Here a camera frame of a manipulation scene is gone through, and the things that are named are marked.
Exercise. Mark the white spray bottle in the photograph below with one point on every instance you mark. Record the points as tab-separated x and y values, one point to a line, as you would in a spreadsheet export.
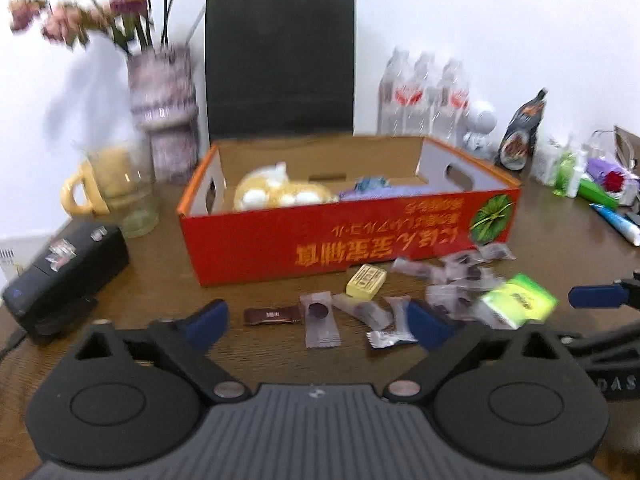
577	180

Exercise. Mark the wooden desktop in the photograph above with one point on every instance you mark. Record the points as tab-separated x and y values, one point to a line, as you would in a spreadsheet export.
175	300

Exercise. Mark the purple fabric pouch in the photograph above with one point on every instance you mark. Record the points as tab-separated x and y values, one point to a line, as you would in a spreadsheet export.
395	191

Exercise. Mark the green box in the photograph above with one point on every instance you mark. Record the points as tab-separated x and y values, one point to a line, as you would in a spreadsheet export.
595	191

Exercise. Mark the red rose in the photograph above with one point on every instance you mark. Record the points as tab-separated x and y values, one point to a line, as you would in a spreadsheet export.
616	181

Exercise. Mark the clear candy sachets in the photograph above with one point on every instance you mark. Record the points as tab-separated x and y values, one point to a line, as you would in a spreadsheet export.
320	315

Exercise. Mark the white robot figurine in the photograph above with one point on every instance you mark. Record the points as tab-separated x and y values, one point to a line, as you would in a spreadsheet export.
480	120

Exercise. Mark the white printed box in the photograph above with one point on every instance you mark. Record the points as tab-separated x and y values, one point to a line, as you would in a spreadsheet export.
15	260

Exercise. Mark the black paper bag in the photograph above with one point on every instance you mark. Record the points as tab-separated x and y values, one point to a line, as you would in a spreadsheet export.
280	60

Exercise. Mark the dried pink flowers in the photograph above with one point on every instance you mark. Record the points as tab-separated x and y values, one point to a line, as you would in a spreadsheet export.
65	25

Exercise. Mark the yellow mug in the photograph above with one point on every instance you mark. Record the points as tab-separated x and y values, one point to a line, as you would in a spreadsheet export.
67	192

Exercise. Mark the yellow and white plush toy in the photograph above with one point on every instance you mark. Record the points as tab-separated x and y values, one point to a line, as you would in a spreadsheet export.
280	190

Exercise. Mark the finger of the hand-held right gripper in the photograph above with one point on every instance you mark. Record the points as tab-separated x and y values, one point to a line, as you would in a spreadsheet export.
597	296
605	345

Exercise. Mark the green tissue packet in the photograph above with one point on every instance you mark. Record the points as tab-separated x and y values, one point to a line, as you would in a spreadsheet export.
520	300

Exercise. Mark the blue and white tube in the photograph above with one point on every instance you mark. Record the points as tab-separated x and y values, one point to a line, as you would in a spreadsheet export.
620	225

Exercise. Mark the blue foil packet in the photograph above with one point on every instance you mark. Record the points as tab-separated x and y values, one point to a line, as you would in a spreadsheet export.
372	182

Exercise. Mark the purple gift box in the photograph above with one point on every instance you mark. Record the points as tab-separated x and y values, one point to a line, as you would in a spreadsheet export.
600	167

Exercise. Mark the plastic water bottle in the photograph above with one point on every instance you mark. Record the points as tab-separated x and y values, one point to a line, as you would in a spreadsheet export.
425	95
395	95
455	102

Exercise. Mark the clear glass cup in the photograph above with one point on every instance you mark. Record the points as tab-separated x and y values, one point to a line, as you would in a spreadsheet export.
140	210

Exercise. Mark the small gold bar block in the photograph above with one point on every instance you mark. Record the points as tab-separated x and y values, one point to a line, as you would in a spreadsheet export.
366	282

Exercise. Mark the black box with stickers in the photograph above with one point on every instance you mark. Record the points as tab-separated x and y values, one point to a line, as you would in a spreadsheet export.
65	280

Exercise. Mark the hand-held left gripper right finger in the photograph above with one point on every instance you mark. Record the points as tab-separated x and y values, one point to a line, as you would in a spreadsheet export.
430	327

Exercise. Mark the brown candy wrapper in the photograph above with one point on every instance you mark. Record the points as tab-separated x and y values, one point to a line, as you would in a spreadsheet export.
272	315

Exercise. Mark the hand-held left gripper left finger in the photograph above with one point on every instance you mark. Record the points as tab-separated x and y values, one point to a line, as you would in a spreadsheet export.
210	327

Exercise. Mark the black spouted sauce pouch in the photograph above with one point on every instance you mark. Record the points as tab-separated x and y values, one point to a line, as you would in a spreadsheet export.
520	140

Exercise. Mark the red cardboard box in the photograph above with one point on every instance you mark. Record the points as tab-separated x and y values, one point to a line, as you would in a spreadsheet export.
260	250

